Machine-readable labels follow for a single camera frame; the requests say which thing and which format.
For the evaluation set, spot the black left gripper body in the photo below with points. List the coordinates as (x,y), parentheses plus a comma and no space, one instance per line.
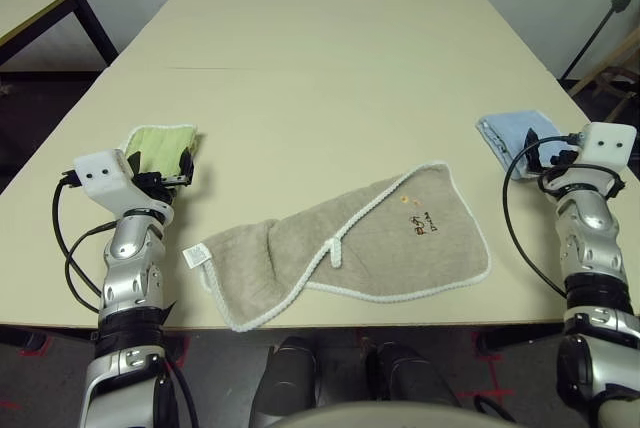
(160,188)

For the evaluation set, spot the grey robot torso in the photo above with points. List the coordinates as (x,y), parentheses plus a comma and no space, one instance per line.
(395,415)

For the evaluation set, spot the beige towel with white trim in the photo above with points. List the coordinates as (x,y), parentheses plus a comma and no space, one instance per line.
(400,258)

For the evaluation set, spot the blue folded towel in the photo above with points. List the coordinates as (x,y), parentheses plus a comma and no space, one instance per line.
(510,128)

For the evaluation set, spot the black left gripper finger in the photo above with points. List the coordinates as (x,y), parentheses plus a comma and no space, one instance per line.
(134,162)
(188,163)

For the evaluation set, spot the green folded towel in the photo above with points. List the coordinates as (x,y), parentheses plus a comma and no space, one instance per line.
(160,148)

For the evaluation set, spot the black tripod stand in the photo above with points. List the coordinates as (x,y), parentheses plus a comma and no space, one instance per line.
(600,28)

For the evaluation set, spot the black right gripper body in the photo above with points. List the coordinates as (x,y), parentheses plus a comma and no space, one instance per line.
(557,160)

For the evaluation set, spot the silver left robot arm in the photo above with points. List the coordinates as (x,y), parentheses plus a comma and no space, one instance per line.
(130,273)

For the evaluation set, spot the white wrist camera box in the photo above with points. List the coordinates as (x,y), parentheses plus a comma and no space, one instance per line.
(607,145)
(107,175)

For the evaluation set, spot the beige side table black frame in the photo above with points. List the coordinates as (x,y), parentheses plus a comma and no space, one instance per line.
(30,8)

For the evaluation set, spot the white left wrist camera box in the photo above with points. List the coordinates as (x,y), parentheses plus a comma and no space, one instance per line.
(107,175)

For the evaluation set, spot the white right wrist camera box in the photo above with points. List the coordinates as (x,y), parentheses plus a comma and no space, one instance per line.
(607,145)

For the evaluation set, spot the black table foot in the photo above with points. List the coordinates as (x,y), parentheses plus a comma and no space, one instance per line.
(20,340)

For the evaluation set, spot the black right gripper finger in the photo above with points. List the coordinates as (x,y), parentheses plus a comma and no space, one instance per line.
(532,153)

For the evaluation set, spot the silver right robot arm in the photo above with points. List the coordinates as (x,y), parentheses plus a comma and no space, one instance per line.
(590,228)

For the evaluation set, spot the dark grey robot right leg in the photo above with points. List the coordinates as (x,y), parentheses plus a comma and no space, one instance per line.
(415,378)

